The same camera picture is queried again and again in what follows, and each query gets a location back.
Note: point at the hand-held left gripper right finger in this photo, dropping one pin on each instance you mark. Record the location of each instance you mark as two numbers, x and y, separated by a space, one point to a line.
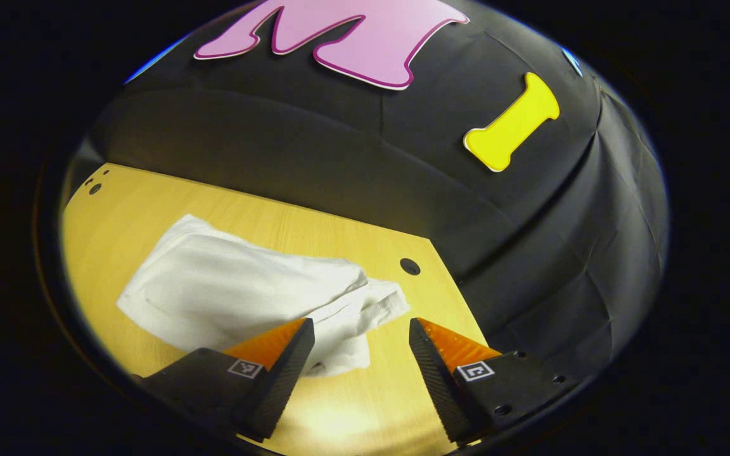
441 386

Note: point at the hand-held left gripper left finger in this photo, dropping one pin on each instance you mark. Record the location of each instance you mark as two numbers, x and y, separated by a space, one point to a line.
279 383

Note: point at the white jeans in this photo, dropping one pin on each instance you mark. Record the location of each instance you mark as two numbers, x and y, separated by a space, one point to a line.
232 285

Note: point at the black backdrop cloth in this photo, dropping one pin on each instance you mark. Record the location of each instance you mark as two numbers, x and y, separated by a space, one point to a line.
371 158

